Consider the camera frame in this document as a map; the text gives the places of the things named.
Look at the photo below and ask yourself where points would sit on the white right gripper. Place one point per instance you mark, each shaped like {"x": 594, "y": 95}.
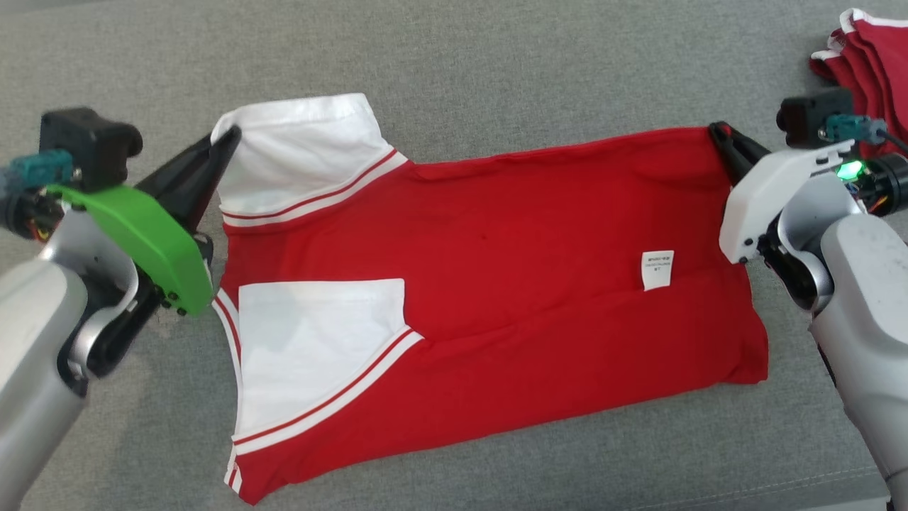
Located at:
{"x": 759, "y": 199}

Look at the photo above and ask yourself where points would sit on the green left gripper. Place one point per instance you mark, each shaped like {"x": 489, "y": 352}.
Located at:
{"x": 156, "y": 241}

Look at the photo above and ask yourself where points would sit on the red white striped shirt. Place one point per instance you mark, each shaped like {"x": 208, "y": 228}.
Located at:
{"x": 496, "y": 270}

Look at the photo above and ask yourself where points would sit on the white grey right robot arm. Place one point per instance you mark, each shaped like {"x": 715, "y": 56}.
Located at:
{"x": 865, "y": 319}

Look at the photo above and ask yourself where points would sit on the stack of red shirts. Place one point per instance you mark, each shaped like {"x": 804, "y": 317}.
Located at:
{"x": 879, "y": 64}

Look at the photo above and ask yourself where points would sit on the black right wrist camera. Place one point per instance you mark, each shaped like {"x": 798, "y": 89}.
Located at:
{"x": 809, "y": 117}

